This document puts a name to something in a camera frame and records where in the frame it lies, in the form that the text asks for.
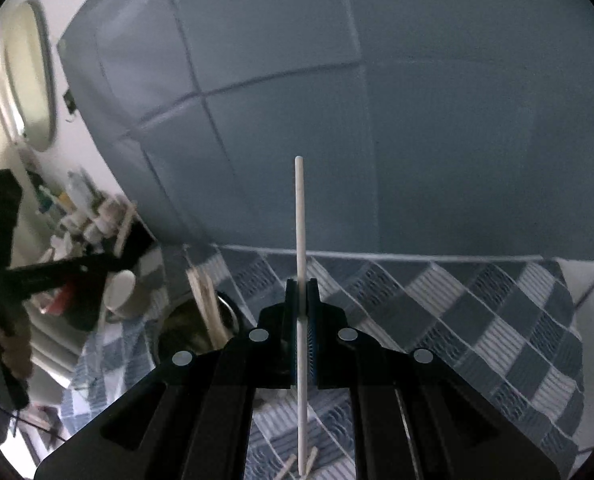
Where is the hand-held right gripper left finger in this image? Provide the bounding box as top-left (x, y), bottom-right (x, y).
top-left (33, 279), bottom-right (298, 480)

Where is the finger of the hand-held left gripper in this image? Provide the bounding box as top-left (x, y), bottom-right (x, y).
top-left (6, 232), bottom-right (157, 302)

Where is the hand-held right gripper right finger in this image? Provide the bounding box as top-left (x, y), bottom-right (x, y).
top-left (307, 278), bottom-right (561, 480)

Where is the metal pot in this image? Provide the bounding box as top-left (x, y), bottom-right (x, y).
top-left (153, 287), bottom-right (242, 363)

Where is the white chopstick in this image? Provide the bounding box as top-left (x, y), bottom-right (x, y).
top-left (294, 156), bottom-right (314, 477)

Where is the person's left hand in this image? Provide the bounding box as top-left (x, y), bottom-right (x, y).
top-left (0, 305), bottom-right (34, 382)

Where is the red container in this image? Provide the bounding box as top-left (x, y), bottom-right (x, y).
top-left (41, 282), bottom-right (80, 317)

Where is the white cup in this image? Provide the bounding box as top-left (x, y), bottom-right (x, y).
top-left (101, 269), bottom-right (138, 320)

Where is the cluster of toiletry bottles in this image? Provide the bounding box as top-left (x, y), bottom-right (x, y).
top-left (23, 166), bottom-right (134, 261)

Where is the blue patterned tablecloth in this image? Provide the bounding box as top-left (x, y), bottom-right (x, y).
top-left (61, 244), bottom-right (587, 480)

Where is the oval wall mirror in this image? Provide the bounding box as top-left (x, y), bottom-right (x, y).
top-left (0, 0), bottom-right (58, 152)

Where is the black cable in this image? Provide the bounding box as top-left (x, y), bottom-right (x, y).
top-left (7, 407), bottom-right (70, 443)

